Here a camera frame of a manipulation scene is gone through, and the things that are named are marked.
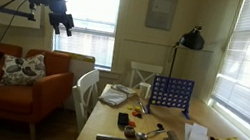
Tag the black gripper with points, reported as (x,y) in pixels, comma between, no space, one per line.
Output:
(60,15)

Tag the white wooden cross-back chair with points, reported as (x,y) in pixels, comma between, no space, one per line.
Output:
(86,91)

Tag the white chair with straight backrest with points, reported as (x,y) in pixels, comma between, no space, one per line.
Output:
(146,67)

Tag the leaf patterned pillow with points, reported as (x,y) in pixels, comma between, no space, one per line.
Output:
(22,70)

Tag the grey folded towel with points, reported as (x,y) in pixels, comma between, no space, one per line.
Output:
(113,97)

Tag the patterned folded cloth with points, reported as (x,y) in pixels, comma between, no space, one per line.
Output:
(125,89)

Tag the orange armchair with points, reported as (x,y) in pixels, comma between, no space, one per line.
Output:
(5,98)

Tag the clear plastic cup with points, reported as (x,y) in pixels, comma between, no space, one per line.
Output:
(144,90)

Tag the yellow game token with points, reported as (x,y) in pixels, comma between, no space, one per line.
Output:
(138,109)
(129,108)

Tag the black smartphone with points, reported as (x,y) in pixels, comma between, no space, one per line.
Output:
(123,119)

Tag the silver metal utensil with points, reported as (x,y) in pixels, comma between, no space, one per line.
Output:
(142,106)

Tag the light wooden table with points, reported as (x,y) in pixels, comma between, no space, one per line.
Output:
(104,134)

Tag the red game token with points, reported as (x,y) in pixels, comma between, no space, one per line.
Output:
(136,114)
(132,124)

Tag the small brown glass jar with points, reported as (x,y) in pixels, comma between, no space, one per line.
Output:
(129,132)

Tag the blue connect four grid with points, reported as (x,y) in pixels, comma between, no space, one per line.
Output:
(171,92)

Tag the black lamp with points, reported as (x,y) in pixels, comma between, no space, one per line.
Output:
(192,40)

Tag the metal spoon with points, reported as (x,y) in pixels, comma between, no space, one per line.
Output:
(147,133)

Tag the small black scoop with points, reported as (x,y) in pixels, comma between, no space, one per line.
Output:
(160,126)

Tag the bright window with frame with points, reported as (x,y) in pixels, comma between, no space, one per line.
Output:
(94,11)

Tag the grey wall panel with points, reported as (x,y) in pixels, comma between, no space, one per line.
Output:
(161,10)

